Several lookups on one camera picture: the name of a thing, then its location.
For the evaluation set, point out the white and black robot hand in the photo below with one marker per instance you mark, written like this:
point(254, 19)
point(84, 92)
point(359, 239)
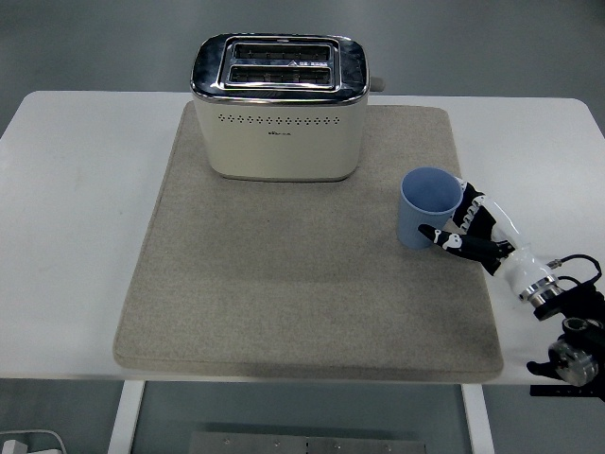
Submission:
point(517, 262)

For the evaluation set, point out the blue ribbed plastic cup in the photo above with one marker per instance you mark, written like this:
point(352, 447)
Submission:
point(416, 222)

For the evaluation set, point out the white table leg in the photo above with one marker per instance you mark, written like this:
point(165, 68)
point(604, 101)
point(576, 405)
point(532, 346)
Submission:
point(125, 416)
point(478, 421)

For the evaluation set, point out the beige felt mat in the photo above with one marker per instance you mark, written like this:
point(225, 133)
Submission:
point(283, 284)

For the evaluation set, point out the cream and chrome toaster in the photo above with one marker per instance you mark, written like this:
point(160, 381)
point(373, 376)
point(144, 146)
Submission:
point(283, 151)

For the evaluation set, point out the grey metal plate with screws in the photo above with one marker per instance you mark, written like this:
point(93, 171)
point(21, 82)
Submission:
point(307, 444)

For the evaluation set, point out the white power adapter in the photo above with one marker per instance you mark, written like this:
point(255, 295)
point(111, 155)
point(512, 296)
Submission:
point(12, 448)

